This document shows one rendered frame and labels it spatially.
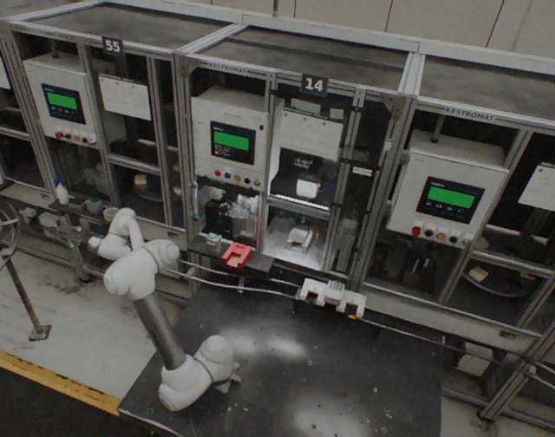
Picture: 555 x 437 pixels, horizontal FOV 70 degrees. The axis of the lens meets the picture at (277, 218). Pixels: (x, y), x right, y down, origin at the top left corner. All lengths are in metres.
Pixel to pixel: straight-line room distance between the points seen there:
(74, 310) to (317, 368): 2.07
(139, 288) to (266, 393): 0.88
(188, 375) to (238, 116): 1.25
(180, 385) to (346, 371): 0.89
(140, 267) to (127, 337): 1.64
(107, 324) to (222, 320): 1.23
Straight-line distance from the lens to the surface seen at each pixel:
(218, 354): 2.00
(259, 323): 2.44
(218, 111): 2.11
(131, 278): 1.71
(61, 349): 3.40
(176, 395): 1.96
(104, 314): 3.50
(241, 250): 2.46
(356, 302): 2.39
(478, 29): 5.45
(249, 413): 2.15
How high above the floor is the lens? 2.61
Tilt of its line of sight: 37 degrees down
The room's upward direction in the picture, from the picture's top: 6 degrees clockwise
